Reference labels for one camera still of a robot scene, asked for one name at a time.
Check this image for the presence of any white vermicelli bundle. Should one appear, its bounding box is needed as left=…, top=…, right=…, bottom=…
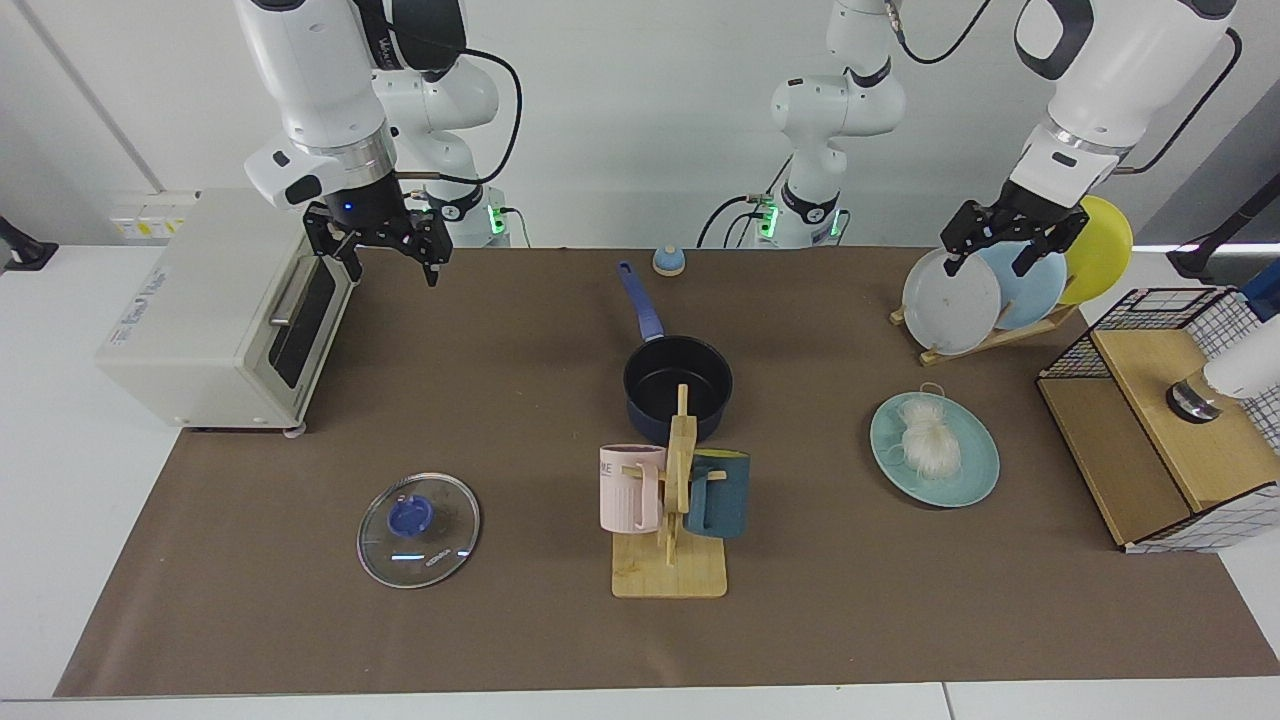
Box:
left=893, top=383, right=964, bottom=479

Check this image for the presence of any glass lid with blue knob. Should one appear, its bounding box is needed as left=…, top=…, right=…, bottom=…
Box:
left=357, top=472, right=482, bottom=589

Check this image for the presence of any light blue plate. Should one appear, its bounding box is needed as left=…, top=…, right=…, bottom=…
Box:
left=975, top=240, right=1068, bottom=332

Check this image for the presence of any grey plate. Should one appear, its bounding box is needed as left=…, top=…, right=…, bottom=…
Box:
left=902, top=248, right=1003, bottom=356

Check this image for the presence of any wooden plate rack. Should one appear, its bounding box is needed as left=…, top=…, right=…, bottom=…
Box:
left=890, top=303, right=1081, bottom=367

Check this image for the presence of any yellow plate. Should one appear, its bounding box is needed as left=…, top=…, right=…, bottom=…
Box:
left=1056, top=195, right=1135, bottom=306

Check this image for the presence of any pale green plate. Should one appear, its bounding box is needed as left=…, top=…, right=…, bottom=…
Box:
left=869, top=391, right=1001, bottom=509

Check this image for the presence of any brown table cloth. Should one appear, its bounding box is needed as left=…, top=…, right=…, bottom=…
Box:
left=55, top=247, right=1280, bottom=698

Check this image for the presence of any pale toaster oven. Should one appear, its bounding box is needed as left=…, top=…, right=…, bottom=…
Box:
left=95, top=188, right=357, bottom=434

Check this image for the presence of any black stand foot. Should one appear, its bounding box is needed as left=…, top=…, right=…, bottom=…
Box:
left=0, top=215, right=59, bottom=273
left=1167, top=175, right=1280, bottom=282

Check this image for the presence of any blue object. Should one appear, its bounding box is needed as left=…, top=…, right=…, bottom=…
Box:
left=1240, top=262, right=1280, bottom=323

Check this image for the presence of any pink cup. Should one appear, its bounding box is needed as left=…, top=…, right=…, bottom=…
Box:
left=599, top=444, right=668, bottom=535

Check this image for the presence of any dark teal cup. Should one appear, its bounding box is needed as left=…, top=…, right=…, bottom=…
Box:
left=686, top=450, right=751, bottom=540

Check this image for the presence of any wooden cup stand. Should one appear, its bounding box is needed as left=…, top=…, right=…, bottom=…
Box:
left=611, top=384, right=729, bottom=600

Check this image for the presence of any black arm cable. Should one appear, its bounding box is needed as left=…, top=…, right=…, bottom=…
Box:
left=395, top=45, right=524, bottom=189
left=1110, top=28, right=1244, bottom=176

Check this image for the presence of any wire basket with wooden floor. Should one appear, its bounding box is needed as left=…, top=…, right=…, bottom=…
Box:
left=1037, top=287, right=1280, bottom=554

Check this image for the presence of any white wall socket strip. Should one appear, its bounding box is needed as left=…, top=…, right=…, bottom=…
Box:
left=108, top=205, right=193, bottom=241

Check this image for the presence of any black base cable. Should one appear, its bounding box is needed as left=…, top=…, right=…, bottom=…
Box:
left=696, top=193, right=773, bottom=249

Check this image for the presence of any black pot with blue handle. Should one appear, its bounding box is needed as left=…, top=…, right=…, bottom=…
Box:
left=616, top=262, right=734, bottom=445

